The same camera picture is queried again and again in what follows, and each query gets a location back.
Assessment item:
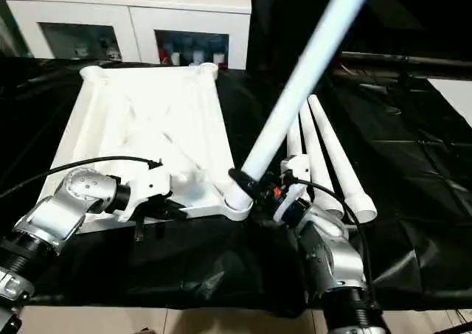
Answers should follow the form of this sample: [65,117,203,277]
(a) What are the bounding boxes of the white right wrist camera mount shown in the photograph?
[274,155,310,223]

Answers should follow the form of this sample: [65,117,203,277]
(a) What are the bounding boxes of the white plastic table top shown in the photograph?
[49,63,254,234]

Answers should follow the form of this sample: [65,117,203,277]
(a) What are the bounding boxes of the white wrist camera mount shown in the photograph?
[274,155,310,223]
[112,160,173,223]

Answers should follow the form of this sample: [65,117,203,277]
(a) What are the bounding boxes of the black case with gold label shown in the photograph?
[246,0,344,73]

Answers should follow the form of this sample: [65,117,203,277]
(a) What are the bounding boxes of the white plastic table leg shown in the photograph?
[287,119,344,217]
[308,94,378,224]
[299,105,355,220]
[224,0,377,212]

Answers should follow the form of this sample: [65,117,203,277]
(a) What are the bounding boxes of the grey curtain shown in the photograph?
[0,0,29,58]

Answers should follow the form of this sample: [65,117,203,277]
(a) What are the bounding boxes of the white flat sheet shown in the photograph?
[429,77,472,123]

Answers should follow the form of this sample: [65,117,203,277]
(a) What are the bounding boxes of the white cabinet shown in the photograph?
[1,0,254,69]

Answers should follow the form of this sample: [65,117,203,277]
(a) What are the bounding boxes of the black mat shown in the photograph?
[0,55,472,319]

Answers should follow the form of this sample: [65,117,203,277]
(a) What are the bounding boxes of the red white small bottle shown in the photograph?
[158,42,174,65]

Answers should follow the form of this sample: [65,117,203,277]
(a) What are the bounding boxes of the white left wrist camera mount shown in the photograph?
[112,160,173,223]

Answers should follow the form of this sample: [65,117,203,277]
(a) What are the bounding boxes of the black long bar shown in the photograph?
[339,52,472,77]

